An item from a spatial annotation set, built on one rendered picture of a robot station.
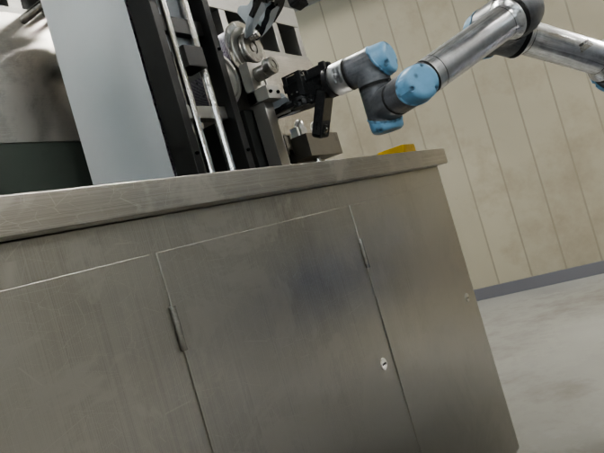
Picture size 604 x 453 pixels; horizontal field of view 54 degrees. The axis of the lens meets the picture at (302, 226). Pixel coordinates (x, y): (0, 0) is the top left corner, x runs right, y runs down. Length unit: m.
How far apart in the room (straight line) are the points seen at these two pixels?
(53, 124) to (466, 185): 3.26
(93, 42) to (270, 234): 0.62
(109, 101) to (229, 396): 0.72
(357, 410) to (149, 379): 0.43
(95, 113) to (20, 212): 0.73
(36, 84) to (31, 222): 0.89
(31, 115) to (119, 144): 0.25
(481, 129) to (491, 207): 0.53
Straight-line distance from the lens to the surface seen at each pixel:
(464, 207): 4.29
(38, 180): 1.40
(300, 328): 0.92
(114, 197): 0.69
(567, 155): 4.28
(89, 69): 1.35
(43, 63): 1.53
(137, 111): 1.24
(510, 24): 1.42
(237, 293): 0.83
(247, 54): 1.47
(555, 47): 1.68
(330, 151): 1.59
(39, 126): 1.45
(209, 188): 0.79
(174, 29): 1.15
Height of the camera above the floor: 0.79
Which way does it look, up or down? 1 degrees up
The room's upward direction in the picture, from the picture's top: 16 degrees counter-clockwise
